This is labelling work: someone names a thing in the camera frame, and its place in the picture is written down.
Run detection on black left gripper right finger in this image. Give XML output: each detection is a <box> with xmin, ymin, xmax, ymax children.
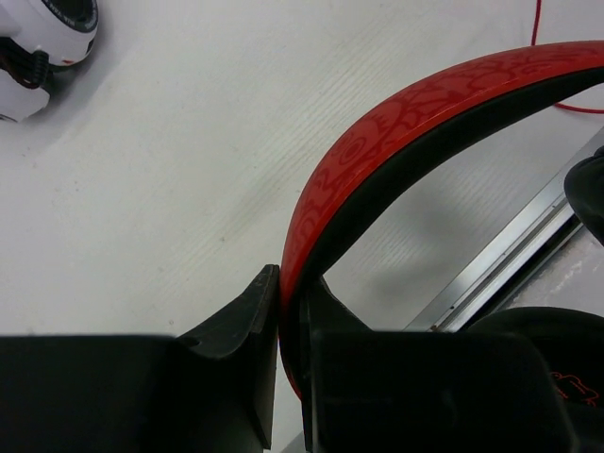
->
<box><xmin>299</xmin><ymin>281</ymin><xmax>576</xmax><ymax>452</ymax></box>

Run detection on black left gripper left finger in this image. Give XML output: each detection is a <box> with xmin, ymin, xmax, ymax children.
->
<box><xmin>1</xmin><ymin>265</ymin><xmax>279</xmax><ymax>452</ymax></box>

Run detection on red black headphones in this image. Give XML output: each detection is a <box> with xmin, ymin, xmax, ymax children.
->
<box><xmin>277</xmin><ymin>41</ymin><xmax>604</xmax><ymax>416</ymax></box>

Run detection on red headphone cable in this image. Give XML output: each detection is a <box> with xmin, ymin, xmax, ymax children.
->
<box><xmin>528</xmin><ymin>0</ymin><xmax>604</xmax><ymax>115</ymax></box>

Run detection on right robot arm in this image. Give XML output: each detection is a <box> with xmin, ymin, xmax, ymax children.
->
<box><xmin>563</xmin><ymin>146</ymin><xmax>604</xmax><ymax>244</ymax></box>

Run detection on white black headphones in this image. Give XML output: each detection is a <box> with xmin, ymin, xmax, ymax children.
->
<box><xmin>1</xmin><ymin>0</ymin><xmax>99</xmax><ymax>123</ymax></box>

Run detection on aluminium table edge rail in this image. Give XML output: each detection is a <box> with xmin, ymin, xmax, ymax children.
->
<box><xmin>406</xmin><ymin>130</ymin><xmax>603</xmax><ymax>331</ymax></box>

